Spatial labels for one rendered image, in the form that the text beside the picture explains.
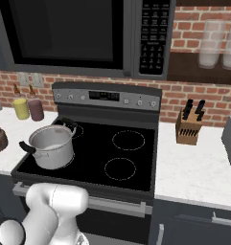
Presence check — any silver pot with black handles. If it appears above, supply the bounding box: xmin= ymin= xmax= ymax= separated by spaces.
xmin=18 ymin=117 xmax=79 ymax=170

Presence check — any wooden knife block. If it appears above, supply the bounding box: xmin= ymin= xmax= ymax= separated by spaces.
xmin=175 ymin=109 xmax=203 ymax=146

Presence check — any dark grey cupboard door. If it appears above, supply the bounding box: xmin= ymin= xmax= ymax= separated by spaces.
xmin=0 ymin=172 xmax=27 ymax=222
xmin=148 ymin=198 xmax=177 ymax=245

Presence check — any maroon squeeze bottle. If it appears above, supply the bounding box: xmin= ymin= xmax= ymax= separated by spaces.
xmin=26 ymin=83 xmax=45 ymax=123

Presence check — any dark grey drawer front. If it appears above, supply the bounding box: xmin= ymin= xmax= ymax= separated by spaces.
xmin=173 ymin=212 xmax=231 ymax=245

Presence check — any yellow squeeze bottle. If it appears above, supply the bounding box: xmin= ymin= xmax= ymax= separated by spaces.
xmin=12 ymin=82 xmax=31 ymax=122

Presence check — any silver oven door handle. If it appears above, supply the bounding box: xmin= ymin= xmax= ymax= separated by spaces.
xmin=12 ymin=181 xmax=153 ymax=219

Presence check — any dark wooden wall shelf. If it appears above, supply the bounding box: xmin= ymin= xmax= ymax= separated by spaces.
xmin=167 ymin=52 xmax=231 ymax=86

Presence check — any grey wall outlet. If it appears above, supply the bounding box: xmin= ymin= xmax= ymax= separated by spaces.
xmin=17 ymin=72 xmax=31 ymax=87
xmin=31 ymin=73 xmax=45 ymax=88

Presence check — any black glass-top stove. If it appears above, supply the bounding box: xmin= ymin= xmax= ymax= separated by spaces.
xmin=10 ymin=80 xmax=163 ymax=245

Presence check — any black microwave oven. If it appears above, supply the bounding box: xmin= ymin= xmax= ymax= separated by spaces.
xmin=0 ymin=0 xmax=177 ymax=81

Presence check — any silver cupboard door handle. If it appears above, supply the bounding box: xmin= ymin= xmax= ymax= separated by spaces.
xmin=155 ymin=223 xmax=165 ymax=245

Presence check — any silver drawer handle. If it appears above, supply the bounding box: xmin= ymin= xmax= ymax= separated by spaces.
xmin=211 ymin=212 xmax=231 ymax=229

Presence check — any black-handled knife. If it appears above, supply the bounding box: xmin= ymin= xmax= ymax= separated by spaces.
xmin=182 ymin=99 xmax=195 ymax=122
xmin=194 ymin=100 xmax=206 ymax=123

